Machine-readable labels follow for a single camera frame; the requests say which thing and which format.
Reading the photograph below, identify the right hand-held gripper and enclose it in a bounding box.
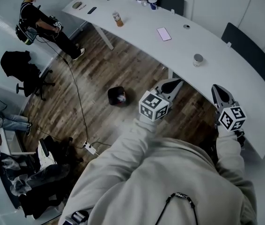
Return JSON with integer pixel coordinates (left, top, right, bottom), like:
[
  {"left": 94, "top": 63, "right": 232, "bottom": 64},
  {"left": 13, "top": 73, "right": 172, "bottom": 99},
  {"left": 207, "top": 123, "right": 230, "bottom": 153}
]
[{"left": 211, "top": 84, "right": 247, "bottom": 132}]

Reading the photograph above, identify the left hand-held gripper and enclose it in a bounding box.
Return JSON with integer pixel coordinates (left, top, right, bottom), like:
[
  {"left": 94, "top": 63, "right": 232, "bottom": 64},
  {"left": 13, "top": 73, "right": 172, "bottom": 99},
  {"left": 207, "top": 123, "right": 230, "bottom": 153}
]
[{"left": 139, "top": 78, "right": 184, "bottom": 123}]

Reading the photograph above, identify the white paper cup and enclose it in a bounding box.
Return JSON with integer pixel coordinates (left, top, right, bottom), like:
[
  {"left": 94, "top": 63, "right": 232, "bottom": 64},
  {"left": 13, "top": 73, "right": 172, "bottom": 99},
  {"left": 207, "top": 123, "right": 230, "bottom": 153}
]
[{"left": 192, "top": 53, "right": 204, "bottom": 68}]

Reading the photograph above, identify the black trash bin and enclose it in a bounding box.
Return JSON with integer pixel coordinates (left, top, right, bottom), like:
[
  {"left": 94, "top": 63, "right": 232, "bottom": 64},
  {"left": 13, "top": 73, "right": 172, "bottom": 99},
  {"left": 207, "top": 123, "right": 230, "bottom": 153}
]
[{"left": 107, "top": 86, "right": 131, "bottom": 107}]

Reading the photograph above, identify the person's left forearm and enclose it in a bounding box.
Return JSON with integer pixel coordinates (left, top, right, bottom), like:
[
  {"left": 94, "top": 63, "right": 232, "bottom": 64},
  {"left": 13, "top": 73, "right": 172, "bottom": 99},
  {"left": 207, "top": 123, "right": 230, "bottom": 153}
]
[{"left": 109, "top": 116, "right": 158, "bottom": 164}]

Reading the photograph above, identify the person's right forearm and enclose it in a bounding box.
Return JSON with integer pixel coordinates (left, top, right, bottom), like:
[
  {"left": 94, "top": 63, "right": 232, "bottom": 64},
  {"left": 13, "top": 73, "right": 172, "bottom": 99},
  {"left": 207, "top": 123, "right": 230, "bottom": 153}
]
[{"left": 215, "top": 125, "right": 245, "bottom": 180}]

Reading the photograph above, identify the pink smartphone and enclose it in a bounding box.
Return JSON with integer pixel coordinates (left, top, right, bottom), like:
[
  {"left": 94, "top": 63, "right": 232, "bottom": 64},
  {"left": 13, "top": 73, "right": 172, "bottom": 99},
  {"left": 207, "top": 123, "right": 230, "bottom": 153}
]
[{"left": 156, "top": 27, "right": 172, "bottom": 42}]

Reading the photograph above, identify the white desk leg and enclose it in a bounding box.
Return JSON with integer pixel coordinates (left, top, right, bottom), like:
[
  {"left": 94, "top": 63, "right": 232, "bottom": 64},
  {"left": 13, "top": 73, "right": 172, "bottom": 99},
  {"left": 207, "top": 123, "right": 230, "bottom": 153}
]
[{"left": 92, "top": 23, "right": 115, "bottom": 51}]

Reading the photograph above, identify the person's light hoodie torso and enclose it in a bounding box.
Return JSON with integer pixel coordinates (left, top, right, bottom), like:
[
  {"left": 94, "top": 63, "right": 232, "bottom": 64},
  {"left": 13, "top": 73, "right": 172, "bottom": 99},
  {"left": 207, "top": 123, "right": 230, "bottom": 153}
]
[{"left": 59, "top": 137, "right": 258, "bottom": 225}]

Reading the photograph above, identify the blue paper cup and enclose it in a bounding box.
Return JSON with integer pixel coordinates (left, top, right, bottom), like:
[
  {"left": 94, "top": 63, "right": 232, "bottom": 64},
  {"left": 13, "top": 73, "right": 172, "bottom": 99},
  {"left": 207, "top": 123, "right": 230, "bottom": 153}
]
[{"left": 146, "top": 0, "right": 159, "bottom": 11}]

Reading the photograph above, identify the orange drink bottle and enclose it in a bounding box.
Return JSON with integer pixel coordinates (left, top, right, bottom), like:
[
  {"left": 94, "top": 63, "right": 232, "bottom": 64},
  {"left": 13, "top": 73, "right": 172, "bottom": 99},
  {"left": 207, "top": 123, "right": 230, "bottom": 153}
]
[{"left": 112, "top": 10, "right": 125, "bottom": 28}]

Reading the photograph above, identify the white power strip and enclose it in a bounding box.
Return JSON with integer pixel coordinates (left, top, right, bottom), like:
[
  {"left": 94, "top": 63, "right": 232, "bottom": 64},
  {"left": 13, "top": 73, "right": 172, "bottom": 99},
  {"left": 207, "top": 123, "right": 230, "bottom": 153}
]
[{"left": 82, "top": 142, "right": 98, "bottom": 156}]

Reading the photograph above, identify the black office chair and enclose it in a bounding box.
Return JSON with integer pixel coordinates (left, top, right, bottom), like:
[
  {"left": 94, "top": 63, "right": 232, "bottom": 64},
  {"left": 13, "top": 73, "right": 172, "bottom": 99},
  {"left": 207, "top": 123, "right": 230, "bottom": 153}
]
[
  {"left": 0, "top": 50, "right": 56, "bottom": 102},
  {"left": 35, "top": 135, "right": 84, "bottom": 173}
]

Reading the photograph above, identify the white garment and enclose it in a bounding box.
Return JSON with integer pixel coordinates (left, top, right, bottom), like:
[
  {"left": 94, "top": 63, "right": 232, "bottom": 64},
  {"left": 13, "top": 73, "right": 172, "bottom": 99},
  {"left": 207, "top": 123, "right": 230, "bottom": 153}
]
[{"left": 37, "top": 146, "right": 59, "bottom": 172}]

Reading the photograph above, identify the black waist pack device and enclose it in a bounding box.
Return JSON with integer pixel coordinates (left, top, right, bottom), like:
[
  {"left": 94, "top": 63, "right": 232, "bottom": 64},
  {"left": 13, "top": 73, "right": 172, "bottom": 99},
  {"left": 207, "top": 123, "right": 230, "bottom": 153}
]
[{"left": 62, "top": 210, "right": 90, "bottom": 225}]

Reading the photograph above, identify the black jacket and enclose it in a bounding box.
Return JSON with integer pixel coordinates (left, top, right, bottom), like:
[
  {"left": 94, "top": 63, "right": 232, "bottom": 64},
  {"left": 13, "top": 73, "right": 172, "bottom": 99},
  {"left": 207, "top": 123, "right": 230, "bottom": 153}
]
[{"left": 0, "top": 50, "right": 39, "bottom": 79}]

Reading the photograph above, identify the clear plastic bag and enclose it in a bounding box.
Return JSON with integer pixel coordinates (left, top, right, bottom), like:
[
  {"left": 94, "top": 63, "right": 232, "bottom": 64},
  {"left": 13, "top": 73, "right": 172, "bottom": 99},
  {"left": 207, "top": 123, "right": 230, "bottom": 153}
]
[{"left": 9, "top": 174, "right": 32, "bottom": 196}]

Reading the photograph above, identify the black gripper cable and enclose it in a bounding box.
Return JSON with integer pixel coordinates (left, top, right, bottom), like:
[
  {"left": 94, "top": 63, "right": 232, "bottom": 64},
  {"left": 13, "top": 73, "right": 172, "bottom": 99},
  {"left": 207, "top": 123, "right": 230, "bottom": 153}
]
[{"left": 236, "top": 129, "right": 246, "bottom": 148}]

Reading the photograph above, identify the black floor cable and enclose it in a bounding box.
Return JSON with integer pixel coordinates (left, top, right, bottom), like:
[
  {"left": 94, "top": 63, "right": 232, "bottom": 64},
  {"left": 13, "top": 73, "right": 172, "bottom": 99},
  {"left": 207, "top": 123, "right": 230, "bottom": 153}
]
[
  {"left": 50, "top": 37, "right": 90, "bottom": 146},
  {"left": 89, "top": 141, "right": 112, "bottom": 148}
]

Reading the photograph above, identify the black cord necklace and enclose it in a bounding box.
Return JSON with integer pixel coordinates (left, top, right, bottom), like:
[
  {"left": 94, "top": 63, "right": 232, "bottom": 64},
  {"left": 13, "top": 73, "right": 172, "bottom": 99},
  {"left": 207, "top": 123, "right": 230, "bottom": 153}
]
[{"left": 147, "top": 192, "right": 199, "bottom": 225}]

